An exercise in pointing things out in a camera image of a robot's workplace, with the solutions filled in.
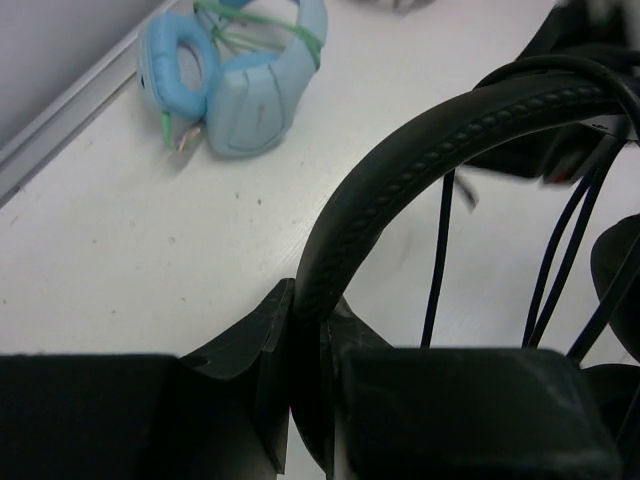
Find aluminium table edge rail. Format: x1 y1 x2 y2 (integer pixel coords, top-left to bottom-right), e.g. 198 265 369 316
1 1 188 202

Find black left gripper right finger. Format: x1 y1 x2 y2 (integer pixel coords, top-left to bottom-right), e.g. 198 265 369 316
320 302 623 479

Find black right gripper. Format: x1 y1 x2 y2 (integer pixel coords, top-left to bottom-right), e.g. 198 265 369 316
518 1 639 65

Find thin black headset cable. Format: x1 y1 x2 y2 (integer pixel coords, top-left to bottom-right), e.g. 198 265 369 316
419 54 640 366

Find light blue headphones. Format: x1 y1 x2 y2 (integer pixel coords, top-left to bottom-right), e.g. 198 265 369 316
137 1 328 158

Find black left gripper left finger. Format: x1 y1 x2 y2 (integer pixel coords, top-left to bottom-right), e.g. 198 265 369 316
1 279 294 479

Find black headset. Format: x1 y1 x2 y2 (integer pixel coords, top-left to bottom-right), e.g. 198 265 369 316
290 55 639 468

